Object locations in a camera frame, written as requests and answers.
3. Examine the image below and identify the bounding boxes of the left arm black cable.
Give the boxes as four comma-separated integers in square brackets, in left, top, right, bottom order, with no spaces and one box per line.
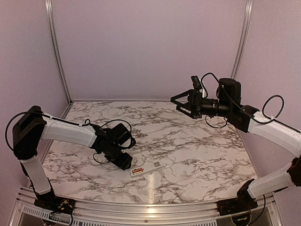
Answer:
[5,110,137,165]

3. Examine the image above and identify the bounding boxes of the left aluminium frame post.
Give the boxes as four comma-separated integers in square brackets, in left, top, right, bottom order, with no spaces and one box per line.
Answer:
[45,0,72,104]

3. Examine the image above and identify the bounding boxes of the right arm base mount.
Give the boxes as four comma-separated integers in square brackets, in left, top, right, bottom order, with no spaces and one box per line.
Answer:
[217,194,258,216]

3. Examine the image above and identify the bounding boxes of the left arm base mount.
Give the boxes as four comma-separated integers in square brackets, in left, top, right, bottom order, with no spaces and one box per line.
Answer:
[34,195,75,214]

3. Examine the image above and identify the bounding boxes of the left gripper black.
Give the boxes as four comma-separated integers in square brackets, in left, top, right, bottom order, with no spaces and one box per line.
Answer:
[105,143,133,170]

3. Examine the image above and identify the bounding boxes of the white remote control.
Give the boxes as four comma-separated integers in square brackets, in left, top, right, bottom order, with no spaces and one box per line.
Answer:
[129,161,163,178]

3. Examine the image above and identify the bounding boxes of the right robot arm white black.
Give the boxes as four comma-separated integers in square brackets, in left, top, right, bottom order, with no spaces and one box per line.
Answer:
[170,76,301,211]

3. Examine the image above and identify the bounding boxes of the front aluminium rail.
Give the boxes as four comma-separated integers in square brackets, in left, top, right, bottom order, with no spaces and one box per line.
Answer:
[8,187,283,226]

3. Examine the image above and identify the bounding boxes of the aluminium frame post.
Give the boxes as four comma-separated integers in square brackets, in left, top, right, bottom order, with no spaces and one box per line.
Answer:
[45,0,72,104]
[228,0,254,79]

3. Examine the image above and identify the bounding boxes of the right aluminium frame post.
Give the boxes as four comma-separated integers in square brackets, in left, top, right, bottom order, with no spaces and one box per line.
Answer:
[228,0,254,79]

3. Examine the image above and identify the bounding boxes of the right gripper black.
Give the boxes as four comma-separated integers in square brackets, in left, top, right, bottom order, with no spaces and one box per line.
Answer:
[171,89,232,119]

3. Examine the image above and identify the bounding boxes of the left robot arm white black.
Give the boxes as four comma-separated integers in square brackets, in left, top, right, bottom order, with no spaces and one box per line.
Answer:
[7,105,136,210]

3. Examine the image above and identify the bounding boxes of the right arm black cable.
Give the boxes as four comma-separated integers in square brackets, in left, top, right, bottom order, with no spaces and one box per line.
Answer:
[201,72,285,129]

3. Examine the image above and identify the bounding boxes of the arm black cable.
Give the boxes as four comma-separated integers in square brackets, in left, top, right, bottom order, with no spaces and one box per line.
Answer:
[201,72,285,129]
[5,110,137,165]

